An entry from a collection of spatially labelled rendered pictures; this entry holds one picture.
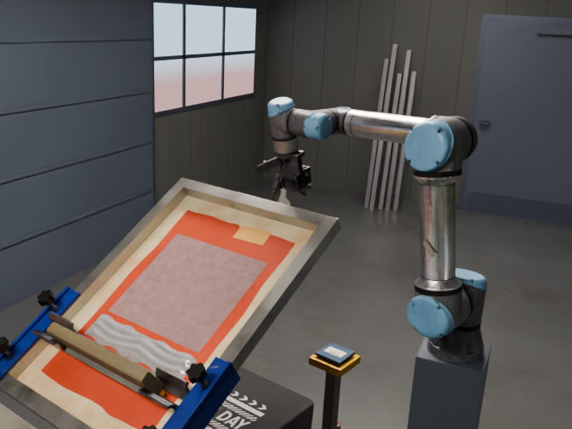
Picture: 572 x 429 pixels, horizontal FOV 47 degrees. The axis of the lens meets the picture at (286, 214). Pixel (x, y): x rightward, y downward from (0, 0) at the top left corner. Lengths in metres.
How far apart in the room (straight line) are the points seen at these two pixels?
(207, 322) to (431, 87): 6.26
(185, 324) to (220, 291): 0.12
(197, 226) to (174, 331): 0.37
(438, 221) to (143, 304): 0.79
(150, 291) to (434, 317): 0.75
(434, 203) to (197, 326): 0.65
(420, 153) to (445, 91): 6.10
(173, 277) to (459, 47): 6.13
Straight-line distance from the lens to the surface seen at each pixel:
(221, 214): 1.91
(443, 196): 1.59
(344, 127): 1.86
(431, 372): 1.83
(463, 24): 7.59
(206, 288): 1.73
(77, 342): 1.65
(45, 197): 5.05
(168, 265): 1.84
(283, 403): 2.02
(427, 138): 1.55
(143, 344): 1.69
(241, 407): 2.00
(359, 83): 7.86
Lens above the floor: 2.06
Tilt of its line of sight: 17 degrees down
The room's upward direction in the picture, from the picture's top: 3 degrees clockwise
